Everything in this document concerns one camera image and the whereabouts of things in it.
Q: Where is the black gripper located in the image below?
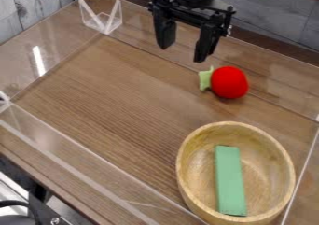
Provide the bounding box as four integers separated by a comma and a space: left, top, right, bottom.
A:
148, 0, 235, 63

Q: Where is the red felt fruit green leaf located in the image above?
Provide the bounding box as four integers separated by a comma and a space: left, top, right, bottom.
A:
197, 66, 249, 99

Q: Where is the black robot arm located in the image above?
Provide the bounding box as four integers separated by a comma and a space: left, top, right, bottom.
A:
148, 0, 236, 63

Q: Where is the wooden oval bowl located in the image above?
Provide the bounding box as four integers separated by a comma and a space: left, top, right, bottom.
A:
176, 121, 295, 225

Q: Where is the green rectangular block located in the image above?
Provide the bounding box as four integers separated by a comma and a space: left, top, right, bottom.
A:
215, 146, 248, 217

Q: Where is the clear acrylic tray enclosure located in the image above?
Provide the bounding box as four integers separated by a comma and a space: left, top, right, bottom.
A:
0, 3, 319, 225

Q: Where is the black clamp with cable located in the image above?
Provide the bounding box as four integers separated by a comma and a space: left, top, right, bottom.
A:
0, 194, 65, 225

